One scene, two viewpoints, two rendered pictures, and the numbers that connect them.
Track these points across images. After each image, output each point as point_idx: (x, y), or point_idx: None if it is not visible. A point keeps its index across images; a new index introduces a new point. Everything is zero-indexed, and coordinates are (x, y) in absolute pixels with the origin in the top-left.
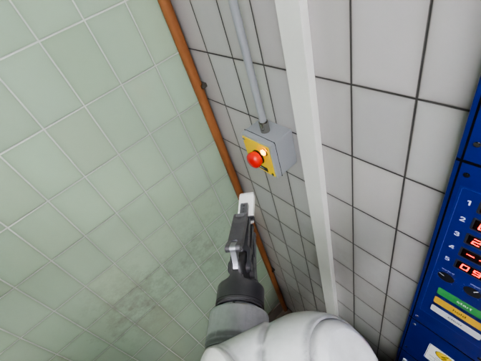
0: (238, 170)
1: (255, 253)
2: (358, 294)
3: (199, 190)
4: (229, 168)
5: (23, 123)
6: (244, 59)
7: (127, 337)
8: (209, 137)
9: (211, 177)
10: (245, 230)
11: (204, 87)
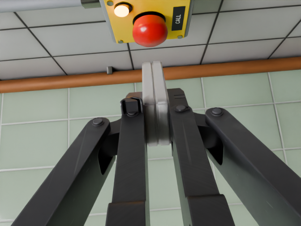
0: (264, 53)
1: (250, 158)
2: None
3: (269, 126)
4: (253, 67)
5: None
6: None
7: None
8: (190, 82)
9: (257, 99)
10: (79, 169)
11: (109, 70)
